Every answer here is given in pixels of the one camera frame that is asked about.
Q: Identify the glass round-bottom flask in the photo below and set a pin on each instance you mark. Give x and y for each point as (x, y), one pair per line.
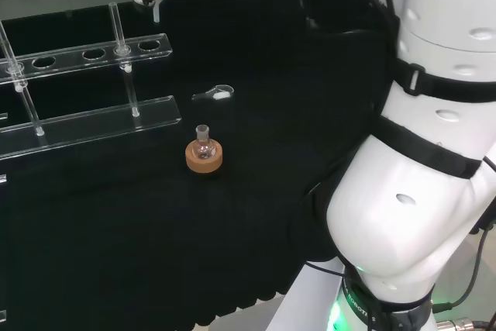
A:
(203, 148)

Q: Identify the glass weighing funnel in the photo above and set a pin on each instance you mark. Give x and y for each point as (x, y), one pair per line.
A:
(221, 93)

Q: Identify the clear acrylic funnel stand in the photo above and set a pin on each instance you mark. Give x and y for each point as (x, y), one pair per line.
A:
(97, 125)

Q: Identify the black cloth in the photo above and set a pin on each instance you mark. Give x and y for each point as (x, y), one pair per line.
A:
(155, 230)

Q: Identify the clear acrylic bracket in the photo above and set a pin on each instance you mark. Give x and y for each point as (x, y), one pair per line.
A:
(2, 315)
(2, 178)

